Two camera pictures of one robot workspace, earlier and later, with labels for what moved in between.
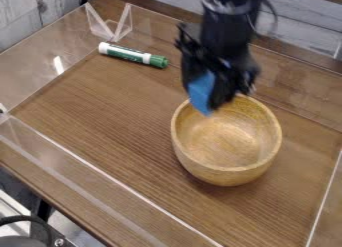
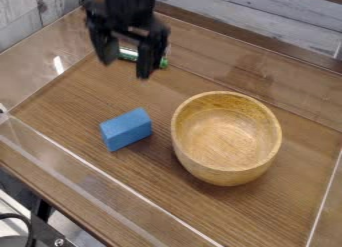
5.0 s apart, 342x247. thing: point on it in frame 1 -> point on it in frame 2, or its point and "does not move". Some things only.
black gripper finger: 232,83 -> 154,34
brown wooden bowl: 230,147 does not move
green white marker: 148,58 does not move
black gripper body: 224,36 -> 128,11
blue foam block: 202,92 -> 128,129
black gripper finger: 194,67 -> 105,21
